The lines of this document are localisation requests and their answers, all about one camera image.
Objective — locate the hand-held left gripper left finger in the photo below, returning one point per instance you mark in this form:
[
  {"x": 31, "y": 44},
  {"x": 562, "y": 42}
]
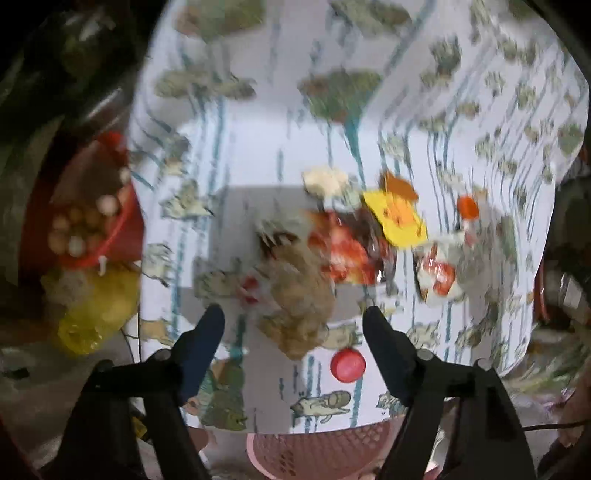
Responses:
[{"x": 203, "y": 342}]

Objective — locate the white crumpled tissue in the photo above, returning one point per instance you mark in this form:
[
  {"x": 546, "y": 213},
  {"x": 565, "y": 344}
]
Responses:
[{"x": 323, "y": 181}]

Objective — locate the orange brown wrapper piece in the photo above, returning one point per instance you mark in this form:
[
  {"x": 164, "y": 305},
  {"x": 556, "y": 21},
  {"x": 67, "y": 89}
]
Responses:
[{"x": 399, "y": 187}]

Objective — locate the red plastic basin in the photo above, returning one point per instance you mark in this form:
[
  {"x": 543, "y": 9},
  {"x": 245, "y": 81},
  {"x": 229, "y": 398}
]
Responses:
[{"x": 122, "y": 226}]

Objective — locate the orange bottle cap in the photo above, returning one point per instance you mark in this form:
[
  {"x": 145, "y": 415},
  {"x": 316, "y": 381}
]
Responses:
[{"x": 468, "y": 206}]

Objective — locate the pink plastic basket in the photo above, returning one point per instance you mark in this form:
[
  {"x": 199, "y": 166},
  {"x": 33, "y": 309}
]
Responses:
[{"x": 323, "y": 447}]

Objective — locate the beige paper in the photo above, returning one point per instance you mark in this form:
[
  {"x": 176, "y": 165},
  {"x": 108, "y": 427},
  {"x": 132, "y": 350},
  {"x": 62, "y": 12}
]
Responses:
[{"x": 300, "y": 295}]

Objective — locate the small red wrapper piece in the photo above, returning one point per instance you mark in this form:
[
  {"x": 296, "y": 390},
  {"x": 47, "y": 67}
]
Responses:
[{"x": 249, "y": 290}]

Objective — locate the red bottle cap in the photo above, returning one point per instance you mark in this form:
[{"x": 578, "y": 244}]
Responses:
[{"x": 347, "y": 364}]

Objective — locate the yellow plastic bag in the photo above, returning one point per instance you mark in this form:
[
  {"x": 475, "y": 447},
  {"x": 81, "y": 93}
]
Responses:
[{"x": 101, "y": 304}]

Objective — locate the yellow wrapper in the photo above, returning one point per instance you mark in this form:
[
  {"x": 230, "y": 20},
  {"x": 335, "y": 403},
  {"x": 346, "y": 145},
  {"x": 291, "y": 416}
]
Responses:
[{"x": 397, "y": 221}]

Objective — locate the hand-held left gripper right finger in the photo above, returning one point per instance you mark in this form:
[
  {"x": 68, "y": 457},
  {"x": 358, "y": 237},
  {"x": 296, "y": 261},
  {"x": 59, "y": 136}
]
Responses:
[{"x": 385, "y": 344}]

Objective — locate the red and white wrapper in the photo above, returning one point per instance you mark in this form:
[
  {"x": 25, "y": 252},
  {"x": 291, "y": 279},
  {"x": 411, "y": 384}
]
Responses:
[{"x": 438, "y": 272}]

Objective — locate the pile of pale round items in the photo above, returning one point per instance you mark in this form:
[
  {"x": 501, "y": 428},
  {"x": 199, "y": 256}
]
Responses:
[{"x": 83, "y": 224}]

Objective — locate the printed tablecloth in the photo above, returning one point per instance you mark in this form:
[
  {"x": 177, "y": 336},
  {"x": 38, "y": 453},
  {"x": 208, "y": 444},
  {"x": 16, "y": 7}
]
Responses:
[{"x": 258, "y": 152}]

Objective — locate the red snack wrapper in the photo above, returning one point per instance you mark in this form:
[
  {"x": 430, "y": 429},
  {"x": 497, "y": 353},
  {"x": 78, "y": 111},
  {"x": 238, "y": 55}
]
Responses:
[{"x": 341, "y": 254}]

